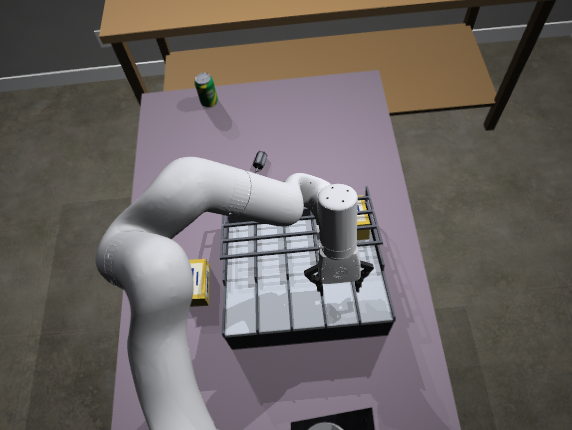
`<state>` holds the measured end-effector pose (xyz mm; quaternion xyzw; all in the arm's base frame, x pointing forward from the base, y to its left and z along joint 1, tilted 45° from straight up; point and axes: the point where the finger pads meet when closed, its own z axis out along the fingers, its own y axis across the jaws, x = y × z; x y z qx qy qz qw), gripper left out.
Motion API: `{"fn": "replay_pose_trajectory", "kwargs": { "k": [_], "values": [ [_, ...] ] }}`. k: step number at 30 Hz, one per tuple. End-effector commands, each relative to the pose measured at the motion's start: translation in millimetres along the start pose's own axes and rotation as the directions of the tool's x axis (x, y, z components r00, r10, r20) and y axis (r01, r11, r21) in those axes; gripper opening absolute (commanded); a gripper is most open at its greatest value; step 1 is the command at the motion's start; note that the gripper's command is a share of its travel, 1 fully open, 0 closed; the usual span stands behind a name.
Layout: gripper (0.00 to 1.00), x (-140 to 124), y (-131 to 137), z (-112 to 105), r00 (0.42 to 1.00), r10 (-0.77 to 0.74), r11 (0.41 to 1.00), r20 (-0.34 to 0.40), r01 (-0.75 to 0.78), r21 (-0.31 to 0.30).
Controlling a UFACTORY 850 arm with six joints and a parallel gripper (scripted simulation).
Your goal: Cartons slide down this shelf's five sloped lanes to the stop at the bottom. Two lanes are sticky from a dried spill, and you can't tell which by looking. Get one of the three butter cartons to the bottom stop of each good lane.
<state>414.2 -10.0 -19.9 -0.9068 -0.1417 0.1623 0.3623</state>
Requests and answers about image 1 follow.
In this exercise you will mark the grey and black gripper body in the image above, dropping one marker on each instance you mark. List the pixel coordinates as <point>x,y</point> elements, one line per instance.
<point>339,270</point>

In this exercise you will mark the green drink can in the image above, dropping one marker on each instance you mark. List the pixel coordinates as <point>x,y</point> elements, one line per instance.
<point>206,90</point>

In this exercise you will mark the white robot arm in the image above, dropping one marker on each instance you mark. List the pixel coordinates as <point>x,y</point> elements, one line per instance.
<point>136,252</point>

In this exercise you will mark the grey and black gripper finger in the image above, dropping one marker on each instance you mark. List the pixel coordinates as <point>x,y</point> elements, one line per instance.
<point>309,274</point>
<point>368,267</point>

